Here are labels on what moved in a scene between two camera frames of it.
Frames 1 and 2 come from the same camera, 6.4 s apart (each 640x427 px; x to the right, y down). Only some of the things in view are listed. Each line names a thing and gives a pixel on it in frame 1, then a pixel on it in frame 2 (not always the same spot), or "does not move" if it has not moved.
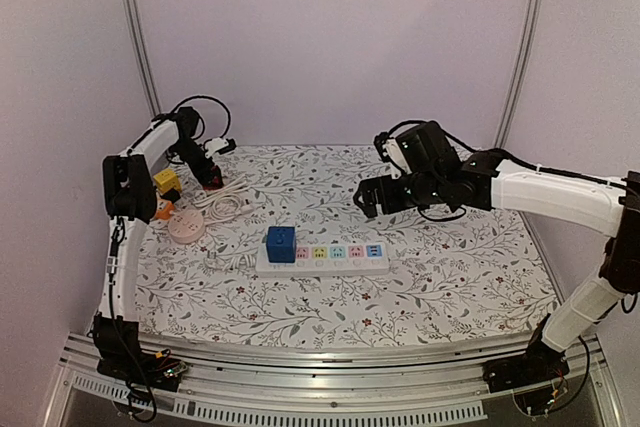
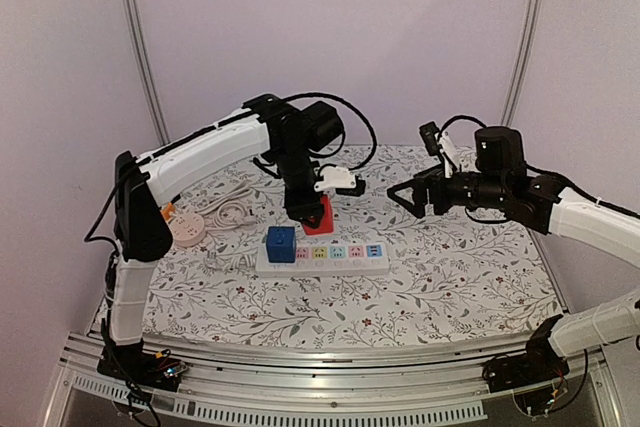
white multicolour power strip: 329,259 does not move
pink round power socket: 186,226 does not move
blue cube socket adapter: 281,244 does not move
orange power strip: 164,212 does not move
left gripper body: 186,149 to 291,167
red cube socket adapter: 216,184 to 327,222
